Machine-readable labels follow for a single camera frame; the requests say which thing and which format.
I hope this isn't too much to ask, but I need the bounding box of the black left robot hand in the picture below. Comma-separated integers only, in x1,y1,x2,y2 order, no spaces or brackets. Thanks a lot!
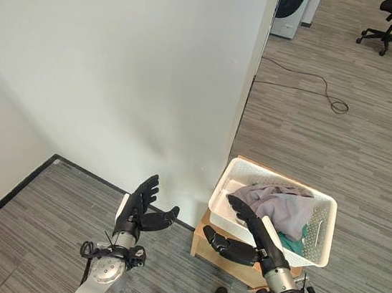
111,169,185,247

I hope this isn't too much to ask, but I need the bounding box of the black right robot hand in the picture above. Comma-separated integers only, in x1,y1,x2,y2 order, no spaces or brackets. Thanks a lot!
199,191,299,272

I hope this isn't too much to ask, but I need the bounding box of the white plastic laundry basket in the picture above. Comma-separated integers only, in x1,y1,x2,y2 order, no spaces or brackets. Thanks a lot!
201,155,343,270

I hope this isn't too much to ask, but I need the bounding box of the grey-lilac garment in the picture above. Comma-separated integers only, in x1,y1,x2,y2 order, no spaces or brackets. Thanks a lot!
222,178,317,244

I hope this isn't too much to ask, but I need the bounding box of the green garment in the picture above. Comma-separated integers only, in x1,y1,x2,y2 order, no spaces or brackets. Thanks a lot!
274,218,310,257

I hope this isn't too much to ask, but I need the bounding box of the light wooden stool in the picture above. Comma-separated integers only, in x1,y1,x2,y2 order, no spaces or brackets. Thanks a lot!
186,150,316,293

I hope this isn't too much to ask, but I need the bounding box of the white washing machine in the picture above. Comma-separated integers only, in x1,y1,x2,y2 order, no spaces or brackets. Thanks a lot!
270,0,314,42

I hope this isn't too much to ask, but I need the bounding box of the white cabinet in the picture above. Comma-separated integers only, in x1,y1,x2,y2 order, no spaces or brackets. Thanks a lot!
299,0,325,31

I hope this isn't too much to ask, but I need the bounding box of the black floor cable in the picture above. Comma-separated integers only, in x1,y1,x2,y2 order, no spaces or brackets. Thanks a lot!
249,55,353,115

